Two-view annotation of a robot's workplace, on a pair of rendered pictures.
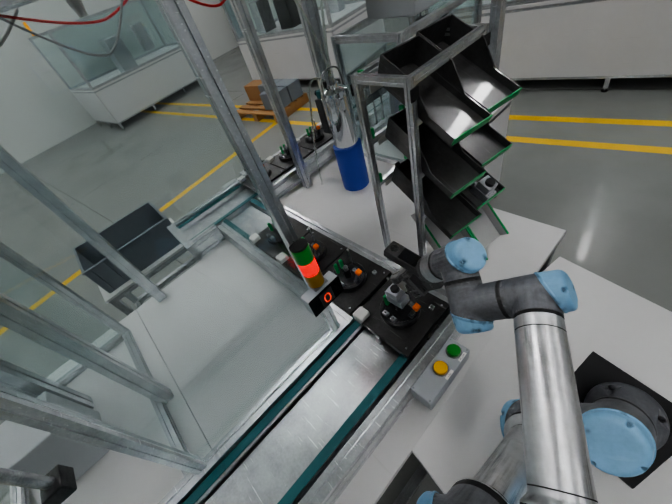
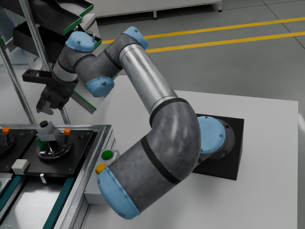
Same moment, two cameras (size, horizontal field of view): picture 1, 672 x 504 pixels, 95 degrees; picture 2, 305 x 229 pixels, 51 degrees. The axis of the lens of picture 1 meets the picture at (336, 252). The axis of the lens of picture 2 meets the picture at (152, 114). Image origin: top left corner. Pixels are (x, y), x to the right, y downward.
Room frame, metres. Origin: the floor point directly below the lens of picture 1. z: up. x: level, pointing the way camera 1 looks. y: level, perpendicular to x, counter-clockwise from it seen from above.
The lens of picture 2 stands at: (-0.36, 0.25, 1.77)
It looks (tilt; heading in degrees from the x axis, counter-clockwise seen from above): 36 degrees down; 315
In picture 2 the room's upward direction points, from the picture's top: 9 degrees counter-clockwise
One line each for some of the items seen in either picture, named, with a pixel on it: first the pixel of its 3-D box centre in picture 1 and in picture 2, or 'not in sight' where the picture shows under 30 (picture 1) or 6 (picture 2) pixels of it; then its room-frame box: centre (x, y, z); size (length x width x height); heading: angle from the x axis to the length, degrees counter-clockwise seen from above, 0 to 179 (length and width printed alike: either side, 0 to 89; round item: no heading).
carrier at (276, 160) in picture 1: (287, 150); not in sight; (2.00, 0.07, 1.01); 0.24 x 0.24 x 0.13; 30
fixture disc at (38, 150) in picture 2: (399, 309); (55, 147); (0.58, -0.14, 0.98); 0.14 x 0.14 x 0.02
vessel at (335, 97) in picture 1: (338, 108); not in sight; (1.58, -0.26, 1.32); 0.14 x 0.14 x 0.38
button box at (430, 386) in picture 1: (440, 372); (103, 175); (0.35, -0.17, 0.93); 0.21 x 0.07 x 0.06; 120
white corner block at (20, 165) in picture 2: (361, 315); (21, 166); (0.62, -0.01, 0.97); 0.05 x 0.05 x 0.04; 30
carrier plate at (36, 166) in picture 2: (400, 311); (56, 151); (0.58, -0.14, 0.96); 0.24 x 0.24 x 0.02; 30
